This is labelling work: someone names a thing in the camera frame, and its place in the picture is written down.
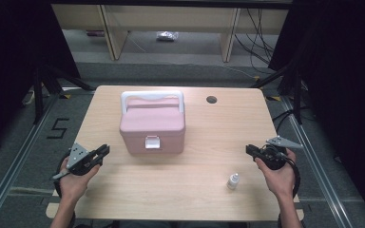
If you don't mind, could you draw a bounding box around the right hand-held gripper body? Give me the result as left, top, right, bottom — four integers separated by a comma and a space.
259, 135, 305, 172

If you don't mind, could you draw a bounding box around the bundle of black floor cables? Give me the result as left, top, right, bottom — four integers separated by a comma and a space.
233, 8, 278, 76

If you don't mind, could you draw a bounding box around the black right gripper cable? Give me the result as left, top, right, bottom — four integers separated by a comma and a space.
284, 156, 301, 200

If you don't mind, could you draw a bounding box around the metal floor rail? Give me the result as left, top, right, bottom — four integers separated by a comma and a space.
0, 94, 60, 228
279, 94, 354, 228

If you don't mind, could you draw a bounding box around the thin white floor cable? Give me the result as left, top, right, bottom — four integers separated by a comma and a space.
216, 64, 259, 81

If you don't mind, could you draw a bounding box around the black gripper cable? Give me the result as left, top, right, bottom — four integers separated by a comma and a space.
284, 156, 301, 200
53, 151, 71, 198

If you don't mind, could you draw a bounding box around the clear plastic bag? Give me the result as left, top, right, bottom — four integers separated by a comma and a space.
155, 30, 180, 43

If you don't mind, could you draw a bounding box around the person's right hand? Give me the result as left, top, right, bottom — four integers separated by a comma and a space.
254, 149, 298, 200

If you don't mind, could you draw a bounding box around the small white dropper bottle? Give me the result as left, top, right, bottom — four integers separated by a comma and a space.
226, 172, 240, 191

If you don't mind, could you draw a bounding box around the person's left hand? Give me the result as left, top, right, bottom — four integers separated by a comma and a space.
58, 157, 101, 201

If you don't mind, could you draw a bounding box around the pink storage box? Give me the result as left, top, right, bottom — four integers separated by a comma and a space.
119, 90, 187, 156

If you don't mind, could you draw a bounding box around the light wooden desk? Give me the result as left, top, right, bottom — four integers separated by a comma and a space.
50, 3, 290, 63

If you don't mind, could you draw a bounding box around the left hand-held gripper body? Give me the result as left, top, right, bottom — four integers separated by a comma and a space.
50, 142, 93, 181

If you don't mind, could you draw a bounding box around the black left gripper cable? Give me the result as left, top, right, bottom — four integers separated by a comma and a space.
53, 151, 71, 198

